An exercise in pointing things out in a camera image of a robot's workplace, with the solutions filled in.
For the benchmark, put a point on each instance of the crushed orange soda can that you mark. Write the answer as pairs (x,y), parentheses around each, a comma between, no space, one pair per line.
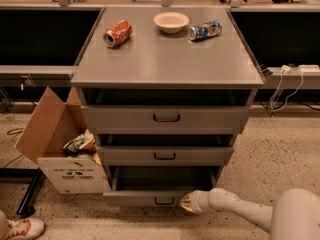
(118,33)

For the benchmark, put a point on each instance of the white red sneaker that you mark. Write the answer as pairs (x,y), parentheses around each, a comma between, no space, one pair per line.
(23,229)

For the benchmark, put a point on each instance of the black metal stand leg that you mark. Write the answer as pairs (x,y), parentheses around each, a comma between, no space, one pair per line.
(32,178)

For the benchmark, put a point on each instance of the grey drawer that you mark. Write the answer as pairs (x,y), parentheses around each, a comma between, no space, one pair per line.
(130,119)
(164,156)
(158,185)

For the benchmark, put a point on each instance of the open cardboard box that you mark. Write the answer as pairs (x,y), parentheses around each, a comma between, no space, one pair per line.
(51,126)

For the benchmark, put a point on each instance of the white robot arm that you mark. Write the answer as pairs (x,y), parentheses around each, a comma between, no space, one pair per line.
(294,216)

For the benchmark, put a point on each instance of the blue white soda can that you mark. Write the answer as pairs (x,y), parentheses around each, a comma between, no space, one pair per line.
(205,30)

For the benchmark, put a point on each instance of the grey top drawer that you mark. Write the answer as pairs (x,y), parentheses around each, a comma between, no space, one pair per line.
(130,119)

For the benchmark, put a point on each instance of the grey middle drawer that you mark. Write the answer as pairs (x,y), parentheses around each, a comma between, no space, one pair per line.
(164,156)

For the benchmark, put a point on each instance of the crumpled trash in box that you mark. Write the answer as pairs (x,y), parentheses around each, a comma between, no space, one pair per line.
(84,142)

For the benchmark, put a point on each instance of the grey bottom drawer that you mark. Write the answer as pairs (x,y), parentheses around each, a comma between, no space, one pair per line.
(158,185)

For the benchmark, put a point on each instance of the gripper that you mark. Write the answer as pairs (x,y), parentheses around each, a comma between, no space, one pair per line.
(199,200)

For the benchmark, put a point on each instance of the white paper bowl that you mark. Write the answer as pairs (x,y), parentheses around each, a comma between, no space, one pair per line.
(171,22)

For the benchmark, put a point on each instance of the grey drawer cabinet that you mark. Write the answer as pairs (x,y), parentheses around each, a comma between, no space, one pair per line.
(152,68)

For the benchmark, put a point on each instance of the white power strip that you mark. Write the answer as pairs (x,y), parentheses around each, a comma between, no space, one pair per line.
(309,68)

